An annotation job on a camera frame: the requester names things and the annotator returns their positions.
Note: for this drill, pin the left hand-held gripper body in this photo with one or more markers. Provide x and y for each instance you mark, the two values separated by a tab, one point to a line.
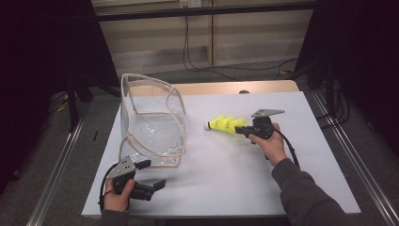
122	169

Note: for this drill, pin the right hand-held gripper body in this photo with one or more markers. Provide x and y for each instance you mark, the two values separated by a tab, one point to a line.
266	112

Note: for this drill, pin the clear plastic bag beige trim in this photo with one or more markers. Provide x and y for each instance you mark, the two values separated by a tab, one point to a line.
156	132

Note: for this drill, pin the person's right hand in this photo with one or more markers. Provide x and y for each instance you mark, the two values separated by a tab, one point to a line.
271	147

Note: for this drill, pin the person's left hand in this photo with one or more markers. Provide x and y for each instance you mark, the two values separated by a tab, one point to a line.
117	202

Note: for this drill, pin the dark round table grommet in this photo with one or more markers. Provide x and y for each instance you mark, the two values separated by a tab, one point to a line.
244	92

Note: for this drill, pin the white table cover sheet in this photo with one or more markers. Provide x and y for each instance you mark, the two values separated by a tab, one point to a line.
219	100

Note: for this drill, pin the wooden table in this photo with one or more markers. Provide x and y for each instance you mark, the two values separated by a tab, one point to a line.
235	87

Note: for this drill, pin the small black floor item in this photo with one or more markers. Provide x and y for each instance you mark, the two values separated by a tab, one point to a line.
95	135

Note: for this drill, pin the black metal stand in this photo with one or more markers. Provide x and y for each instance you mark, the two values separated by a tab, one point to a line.
72	103

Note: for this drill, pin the dark curtain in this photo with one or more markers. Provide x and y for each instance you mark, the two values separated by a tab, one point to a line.
360	47
37	62

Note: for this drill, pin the black horizontal bar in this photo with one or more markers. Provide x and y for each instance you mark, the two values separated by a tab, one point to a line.
204	12

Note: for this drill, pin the white power socket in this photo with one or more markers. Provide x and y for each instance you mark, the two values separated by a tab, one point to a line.
189	3

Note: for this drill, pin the aluminium floor rail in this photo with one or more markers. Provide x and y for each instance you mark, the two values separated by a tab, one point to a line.
360	169
56	169

